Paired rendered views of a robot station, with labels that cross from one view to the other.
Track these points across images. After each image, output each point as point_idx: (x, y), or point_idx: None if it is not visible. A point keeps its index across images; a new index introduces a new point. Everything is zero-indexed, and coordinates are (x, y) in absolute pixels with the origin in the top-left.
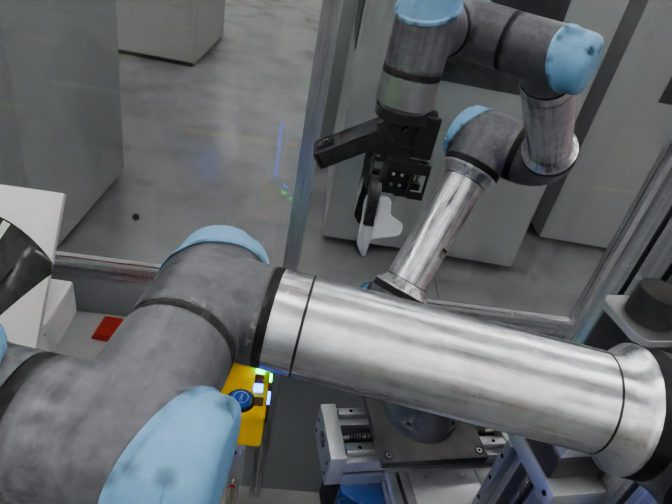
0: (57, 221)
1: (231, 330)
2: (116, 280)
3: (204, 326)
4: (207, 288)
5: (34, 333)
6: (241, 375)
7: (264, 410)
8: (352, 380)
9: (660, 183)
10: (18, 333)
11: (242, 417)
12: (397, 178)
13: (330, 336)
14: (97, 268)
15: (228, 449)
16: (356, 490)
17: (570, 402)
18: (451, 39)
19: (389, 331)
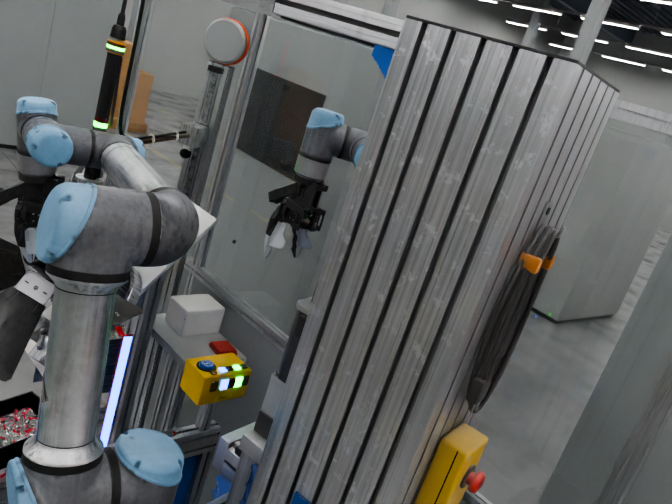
0: (204, 230)
1: (97, 144)
2: (247, 323)
3: (88, 134)
4: (103, 134)
5: (156, 274)
6: (224, 362)
7: (210, 377)
8: (109, 170)
9: (653, 409)
10: (151, 271)
11: (196, 371)
12: (293, 215)
13: (113, 154)
14: (242, 309)
15: (56, 144)
16: (225, 483)
17: (138, 186)
18: (324, 139)
19: (125, 157)
